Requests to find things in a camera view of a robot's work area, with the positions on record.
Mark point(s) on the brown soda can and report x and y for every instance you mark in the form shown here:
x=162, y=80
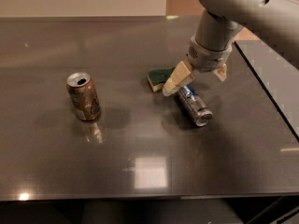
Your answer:
x=82, y=92

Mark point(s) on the green yellow sponge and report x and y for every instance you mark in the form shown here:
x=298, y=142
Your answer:
x=158, y=77

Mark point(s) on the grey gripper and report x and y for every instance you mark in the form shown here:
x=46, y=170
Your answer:
x=207, y=59

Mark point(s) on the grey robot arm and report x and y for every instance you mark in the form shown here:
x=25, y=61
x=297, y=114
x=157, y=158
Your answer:
x=275, y=22

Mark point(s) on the silver blue redbull can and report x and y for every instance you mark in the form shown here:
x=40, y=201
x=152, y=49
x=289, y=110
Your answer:
x=199, y=113

